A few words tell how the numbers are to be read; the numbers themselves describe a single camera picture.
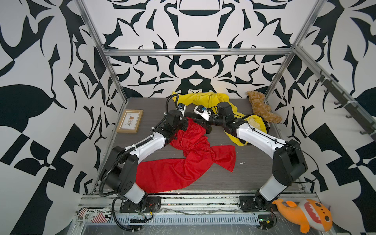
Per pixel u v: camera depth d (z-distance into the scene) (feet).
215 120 2.36
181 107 2.48
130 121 3.47
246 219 2.34
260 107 3.44
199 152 2.90
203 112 2.30
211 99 3.66
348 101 1.92
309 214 2.13
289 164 1.50
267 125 3.34
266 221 2.33
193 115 2.40
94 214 2.28
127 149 1.56
